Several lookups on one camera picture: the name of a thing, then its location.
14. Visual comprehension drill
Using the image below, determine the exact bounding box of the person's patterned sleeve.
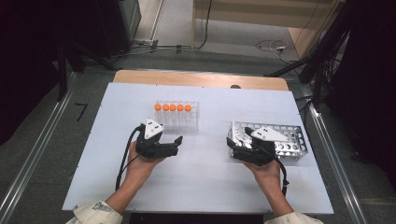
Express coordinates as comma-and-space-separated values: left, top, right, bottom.
64, 200, 124, 224
263, 211, 325, 224

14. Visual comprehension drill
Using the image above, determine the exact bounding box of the black metal stand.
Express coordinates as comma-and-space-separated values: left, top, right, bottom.
55, 42, 68, 103

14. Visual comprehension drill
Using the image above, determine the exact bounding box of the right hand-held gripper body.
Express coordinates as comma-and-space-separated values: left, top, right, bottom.
233, 126, 290, 167

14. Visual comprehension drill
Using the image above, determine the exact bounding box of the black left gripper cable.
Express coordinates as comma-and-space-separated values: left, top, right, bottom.
114, 125, 143, 191

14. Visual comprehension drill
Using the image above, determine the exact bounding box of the person's right hand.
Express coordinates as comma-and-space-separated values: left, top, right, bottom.
242, 158, 283, 196

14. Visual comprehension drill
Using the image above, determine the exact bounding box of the white floor cable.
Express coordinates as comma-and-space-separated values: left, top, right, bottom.
255, 39, 301, 65

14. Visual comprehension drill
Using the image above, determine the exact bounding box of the grey floor cable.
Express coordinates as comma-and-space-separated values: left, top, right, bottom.
111, 37, 194, 60

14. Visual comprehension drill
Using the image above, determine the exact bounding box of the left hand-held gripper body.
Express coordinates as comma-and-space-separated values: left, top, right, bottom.
135, 117, 176, 160

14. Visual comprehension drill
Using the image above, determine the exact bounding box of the person's patterned left sleeve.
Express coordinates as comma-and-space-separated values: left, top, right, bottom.
64, 200, 124, 224

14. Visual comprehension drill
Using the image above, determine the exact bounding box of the aluminium floor rail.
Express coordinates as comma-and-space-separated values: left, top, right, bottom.
0, 72, 79, 219
305, 102, 369, 224

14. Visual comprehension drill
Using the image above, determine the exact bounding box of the black tripod stand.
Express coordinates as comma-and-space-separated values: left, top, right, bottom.
263, 0, 354, 109

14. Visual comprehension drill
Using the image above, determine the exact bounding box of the perforated metal tube rack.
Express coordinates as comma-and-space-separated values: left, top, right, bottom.
228, 120, 309, 163

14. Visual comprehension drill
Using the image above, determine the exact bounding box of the person's left hand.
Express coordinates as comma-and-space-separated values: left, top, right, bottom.
125, 141, 166, 189

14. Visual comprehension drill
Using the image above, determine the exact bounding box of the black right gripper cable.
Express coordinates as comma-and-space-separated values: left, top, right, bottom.
274, 154, 290, 197

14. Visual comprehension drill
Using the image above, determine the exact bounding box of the black hanging cable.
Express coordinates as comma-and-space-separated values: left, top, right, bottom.
195, 0, 214, 50

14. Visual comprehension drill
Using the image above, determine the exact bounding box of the clear acrylic tube rack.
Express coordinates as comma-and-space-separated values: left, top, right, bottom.
154, 99, 200, 132

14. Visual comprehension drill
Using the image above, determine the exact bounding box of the black cabinet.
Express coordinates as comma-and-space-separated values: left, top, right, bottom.
95, 0, 143, 59

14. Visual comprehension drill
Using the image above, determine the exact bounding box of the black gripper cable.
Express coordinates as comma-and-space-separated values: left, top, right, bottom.
114, 125, 143, 191
274, 154, 290, 197

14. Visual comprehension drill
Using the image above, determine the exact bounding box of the person's patterned right sleeve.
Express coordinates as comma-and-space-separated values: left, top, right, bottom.
263, 211, 325, 224

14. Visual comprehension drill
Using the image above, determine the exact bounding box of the wooden table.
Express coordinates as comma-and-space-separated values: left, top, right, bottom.
112, 69, 290, 92

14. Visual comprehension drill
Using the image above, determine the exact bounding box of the beige wooden furniture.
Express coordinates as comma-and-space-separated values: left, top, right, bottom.
191, 0, 344, 59

